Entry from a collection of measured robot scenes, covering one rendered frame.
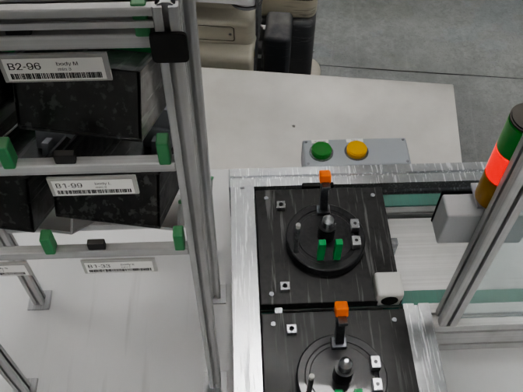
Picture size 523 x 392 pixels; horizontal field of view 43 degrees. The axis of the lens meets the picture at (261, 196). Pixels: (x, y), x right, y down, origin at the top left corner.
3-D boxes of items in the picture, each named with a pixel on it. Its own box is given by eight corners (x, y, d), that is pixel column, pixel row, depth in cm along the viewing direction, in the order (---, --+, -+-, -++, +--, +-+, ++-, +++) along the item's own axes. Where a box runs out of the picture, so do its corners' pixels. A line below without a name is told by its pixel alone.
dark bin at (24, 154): (27, 130, 105) (22, 85, 102) (108, 138, 104) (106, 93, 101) (-70, 220, 81) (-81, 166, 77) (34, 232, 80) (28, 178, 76)
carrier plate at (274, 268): (254, 196, 127) (254, 189, 126) (380, 192, 128) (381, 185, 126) (260, 310, 113) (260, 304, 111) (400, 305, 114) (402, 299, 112)
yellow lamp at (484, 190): (470, 182, 91) (480, 159, 87) (507, 181, 91) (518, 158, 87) (479, 212, 88) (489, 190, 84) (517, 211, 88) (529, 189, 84)
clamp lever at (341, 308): (331, 337, 105) (334, 300, 101) (344, 337, 106) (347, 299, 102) (335, 354, 102) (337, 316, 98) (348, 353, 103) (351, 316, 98)
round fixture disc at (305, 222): (282, 211, 123) (283, 204, 121) (359, 208, 123) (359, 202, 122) (288, 278, 115) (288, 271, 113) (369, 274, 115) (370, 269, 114)
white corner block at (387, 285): (370, 283, 117) (373, 271, 113) (396, 281, 117) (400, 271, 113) (374, 307, 114) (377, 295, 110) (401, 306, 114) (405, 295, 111)
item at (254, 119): (82, 67, 165) (79, 58, 162) (450, 92, 161) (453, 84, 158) (-11, 328, 124) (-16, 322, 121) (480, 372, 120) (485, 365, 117)
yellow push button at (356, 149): (345, 146, 134) (345, 140, 133) (364, 145, 135) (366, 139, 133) (347, 162, 132) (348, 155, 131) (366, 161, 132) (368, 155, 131)
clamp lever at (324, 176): (317, 205, 120) (318, 169, 116) (328, 204, 121) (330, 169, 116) (319, 217, 117) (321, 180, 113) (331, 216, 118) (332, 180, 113)
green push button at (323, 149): (310, 147, 134) (310, 141, 133) (329, 147, 134) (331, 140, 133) (311, 162, 132) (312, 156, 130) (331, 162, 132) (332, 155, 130)
